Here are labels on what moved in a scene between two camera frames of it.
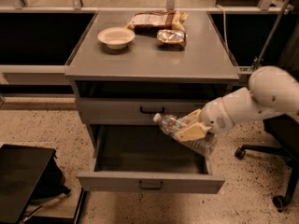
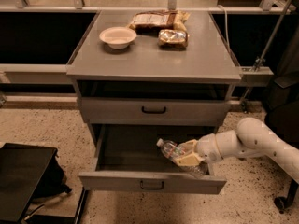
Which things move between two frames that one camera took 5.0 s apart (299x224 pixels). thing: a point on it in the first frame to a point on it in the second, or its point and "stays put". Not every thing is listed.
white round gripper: (215, 116) to (207, 147)
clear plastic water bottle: (171, 125) to (171, 149)
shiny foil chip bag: (168, 40) stays put
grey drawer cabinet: (143, 103) stays put
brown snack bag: (149, 22) stays put
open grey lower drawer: (149, 159) stays put
